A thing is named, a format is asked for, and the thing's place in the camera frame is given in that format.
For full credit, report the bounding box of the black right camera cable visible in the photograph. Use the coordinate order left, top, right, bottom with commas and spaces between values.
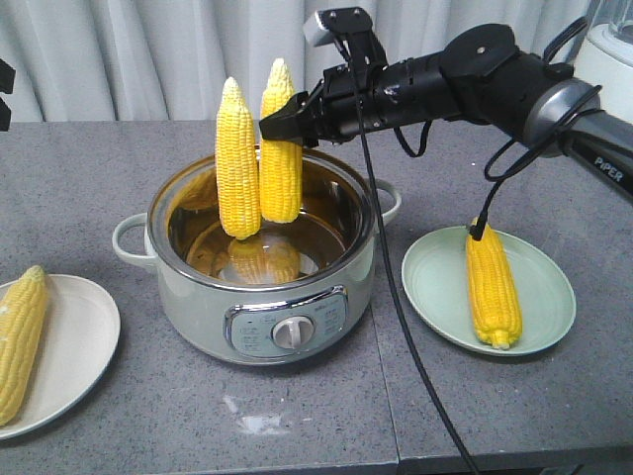
340, 14, 604, 475

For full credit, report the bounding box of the mint green round plate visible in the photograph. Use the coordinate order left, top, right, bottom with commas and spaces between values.
402, 227, 577, 357

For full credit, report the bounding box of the pale yellow corn cob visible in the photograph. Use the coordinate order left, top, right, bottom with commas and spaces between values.
1, 265, 48, 426

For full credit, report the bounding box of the grey pleated curtain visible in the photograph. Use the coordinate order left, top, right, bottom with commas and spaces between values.
1, 1, 595, 122

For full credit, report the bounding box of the pale green electric pot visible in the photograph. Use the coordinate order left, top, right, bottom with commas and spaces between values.
112, 151, 402, 365

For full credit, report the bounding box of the white round plate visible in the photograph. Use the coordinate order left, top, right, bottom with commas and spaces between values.
1, 274, 121, 440

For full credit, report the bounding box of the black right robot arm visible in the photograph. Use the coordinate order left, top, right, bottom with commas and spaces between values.
260, 24, 632, 197

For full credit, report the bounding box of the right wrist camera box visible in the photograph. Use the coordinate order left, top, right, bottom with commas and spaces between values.
303, 7, 388, 74

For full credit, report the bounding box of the bright yellow corn cob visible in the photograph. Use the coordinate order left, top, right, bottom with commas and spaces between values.
465, 224, 523, 350

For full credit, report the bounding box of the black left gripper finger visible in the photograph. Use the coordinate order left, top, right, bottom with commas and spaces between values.
0, 57, 17, 133

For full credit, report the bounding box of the white rice cooker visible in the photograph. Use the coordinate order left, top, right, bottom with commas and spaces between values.
574, 0, 633, 124

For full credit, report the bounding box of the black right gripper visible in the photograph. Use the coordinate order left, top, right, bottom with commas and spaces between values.
259, 56, 445, 147

